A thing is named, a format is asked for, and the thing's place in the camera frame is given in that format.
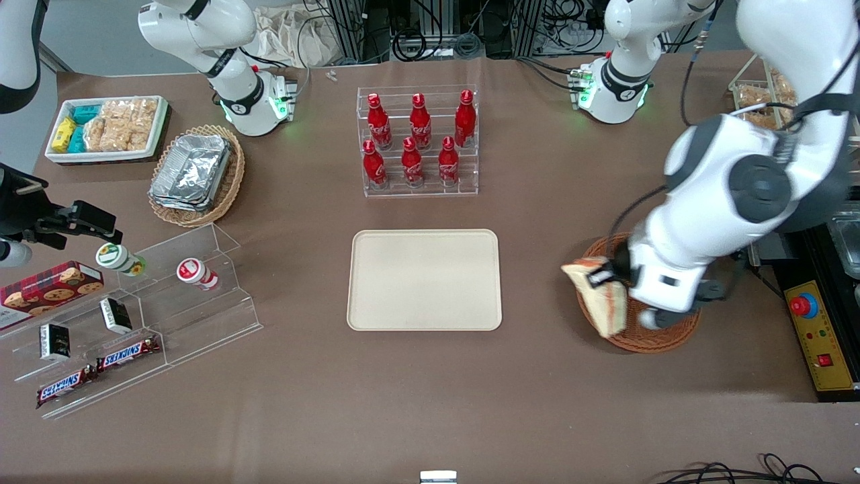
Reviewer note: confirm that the aluminium frame post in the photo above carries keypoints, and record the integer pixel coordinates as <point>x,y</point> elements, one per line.
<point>531,27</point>
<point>349,30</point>

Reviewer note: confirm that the red cookie box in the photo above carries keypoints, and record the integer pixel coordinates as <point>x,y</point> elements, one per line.
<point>50,289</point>

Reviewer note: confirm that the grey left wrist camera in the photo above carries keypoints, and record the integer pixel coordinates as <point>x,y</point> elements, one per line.
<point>655,318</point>

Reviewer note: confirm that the red cola bottle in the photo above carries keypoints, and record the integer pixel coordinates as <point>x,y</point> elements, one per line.
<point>448,163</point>
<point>374,165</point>
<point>420,124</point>
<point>465,121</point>
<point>379,124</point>
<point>412,163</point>

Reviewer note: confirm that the yellow emergency stop box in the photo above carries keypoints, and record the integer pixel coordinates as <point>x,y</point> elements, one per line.
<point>816,349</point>

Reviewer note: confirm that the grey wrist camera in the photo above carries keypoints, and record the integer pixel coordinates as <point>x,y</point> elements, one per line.
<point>655,318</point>
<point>13,253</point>

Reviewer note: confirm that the red lid yoghurt cup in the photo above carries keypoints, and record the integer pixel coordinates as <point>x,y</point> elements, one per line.
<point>195,272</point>

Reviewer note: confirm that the white crumpled cloth bag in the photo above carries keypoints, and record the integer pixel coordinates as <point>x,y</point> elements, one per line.
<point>295,37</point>

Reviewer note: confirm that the clear plastic container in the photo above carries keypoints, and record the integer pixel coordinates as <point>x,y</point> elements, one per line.
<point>846,242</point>

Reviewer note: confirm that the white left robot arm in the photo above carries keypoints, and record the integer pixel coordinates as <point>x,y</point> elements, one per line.
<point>705,195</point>

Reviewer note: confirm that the bagged rice crackers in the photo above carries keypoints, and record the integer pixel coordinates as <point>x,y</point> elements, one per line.
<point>121,124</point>

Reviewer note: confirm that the stack of foil trays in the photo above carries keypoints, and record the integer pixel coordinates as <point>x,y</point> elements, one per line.
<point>191,171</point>

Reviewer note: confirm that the beige plastic tray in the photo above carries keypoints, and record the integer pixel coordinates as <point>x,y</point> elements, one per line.
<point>423,279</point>

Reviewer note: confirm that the white rectangular snack bin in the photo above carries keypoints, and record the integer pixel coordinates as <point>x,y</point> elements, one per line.
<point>107,156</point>

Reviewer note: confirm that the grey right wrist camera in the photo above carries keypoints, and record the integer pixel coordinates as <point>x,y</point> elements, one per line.
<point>13,253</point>

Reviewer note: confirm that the triangle sandwich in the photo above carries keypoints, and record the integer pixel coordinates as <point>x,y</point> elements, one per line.
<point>608,309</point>

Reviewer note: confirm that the clear acrylic stepped shelf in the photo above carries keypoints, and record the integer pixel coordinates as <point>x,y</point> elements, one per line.
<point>201,323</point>

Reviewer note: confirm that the clear acrylic bottle rack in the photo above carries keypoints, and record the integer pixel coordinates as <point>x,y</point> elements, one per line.
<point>416,191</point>

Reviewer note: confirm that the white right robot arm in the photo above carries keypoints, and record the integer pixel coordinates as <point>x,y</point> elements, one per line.
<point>235,81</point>

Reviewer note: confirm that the bagged bread packet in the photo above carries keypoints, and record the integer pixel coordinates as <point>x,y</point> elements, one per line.
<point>752,97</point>
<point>783,84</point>
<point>766,119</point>

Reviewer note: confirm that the brown round wicker basket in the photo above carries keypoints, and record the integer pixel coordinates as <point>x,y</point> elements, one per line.
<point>665,339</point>

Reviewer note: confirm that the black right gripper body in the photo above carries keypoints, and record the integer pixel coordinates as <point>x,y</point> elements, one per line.
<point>25,210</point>

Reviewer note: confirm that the teal snack packet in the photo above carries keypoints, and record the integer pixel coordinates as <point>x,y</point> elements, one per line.
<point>76,140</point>
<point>86,113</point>

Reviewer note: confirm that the Snickers chocolate bar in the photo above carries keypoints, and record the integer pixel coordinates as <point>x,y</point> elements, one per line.
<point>66,386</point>
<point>127,353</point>

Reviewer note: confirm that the green lid yoghurt cup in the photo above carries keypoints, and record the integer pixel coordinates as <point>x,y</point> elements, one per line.
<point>115,258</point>

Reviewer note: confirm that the yellow snack packet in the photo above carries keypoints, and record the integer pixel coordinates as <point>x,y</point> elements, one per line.
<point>64,134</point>

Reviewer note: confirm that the light oval wicker basket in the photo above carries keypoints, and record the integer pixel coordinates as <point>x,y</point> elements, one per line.
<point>232,178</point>

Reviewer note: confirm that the small black white carton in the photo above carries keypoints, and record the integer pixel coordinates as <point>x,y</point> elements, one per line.
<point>55,341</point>
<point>115,315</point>

